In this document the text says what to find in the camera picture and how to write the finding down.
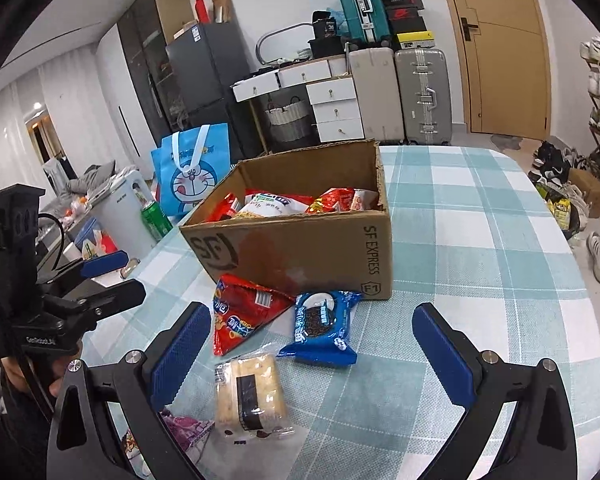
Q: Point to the cream sandwich biscuit pack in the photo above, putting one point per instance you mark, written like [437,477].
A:
[249,400]

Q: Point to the wooden door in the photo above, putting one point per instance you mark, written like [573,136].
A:
[504,66]

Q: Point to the SF cardboard box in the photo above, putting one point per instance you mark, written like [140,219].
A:
[349,250]

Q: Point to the silver suitcase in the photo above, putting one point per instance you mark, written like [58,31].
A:
[425,95]

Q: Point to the green soda can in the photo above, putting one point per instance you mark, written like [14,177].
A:
[155,221]

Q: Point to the teal suitcase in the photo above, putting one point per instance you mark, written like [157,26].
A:
[367,22]

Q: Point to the blue Oreo cookie pack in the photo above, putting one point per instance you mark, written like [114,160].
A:
[322,328]

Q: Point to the small cardboard floor box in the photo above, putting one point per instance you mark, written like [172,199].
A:
[589,185]

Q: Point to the wicker laundry basket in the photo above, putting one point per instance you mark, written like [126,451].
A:
[291,122]

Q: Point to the checkered teal tablecloth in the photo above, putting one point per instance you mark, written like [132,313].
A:
[471,236]

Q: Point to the blue Doraemon tote bag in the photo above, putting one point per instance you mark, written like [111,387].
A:
[189,165]

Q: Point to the purple snack bag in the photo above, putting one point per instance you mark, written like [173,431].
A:
[191,434]

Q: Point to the red spicy snack bag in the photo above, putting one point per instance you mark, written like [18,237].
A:
[343,200]

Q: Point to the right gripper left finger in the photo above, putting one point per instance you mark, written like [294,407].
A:
[83,441]

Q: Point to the beige suitcase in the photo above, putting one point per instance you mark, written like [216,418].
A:
[374,76]

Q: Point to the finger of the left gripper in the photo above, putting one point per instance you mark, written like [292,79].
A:
[110,301]
[94,267]

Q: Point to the black refrigerator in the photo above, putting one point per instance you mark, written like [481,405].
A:
[207,60]

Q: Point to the left hand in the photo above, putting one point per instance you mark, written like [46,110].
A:
[50,374]

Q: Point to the white drawer desk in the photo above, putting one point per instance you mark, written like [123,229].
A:
[327,86]

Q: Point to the stacked shoe boxes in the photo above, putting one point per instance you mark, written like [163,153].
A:
[408,27]

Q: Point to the white noodle snack bag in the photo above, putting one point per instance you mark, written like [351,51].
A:
[260,204]

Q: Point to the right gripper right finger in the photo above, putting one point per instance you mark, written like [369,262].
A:
[539,442]

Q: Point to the white electric kettle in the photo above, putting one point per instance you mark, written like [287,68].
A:
[117,205]

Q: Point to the red chip bag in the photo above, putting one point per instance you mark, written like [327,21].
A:
[240,308]

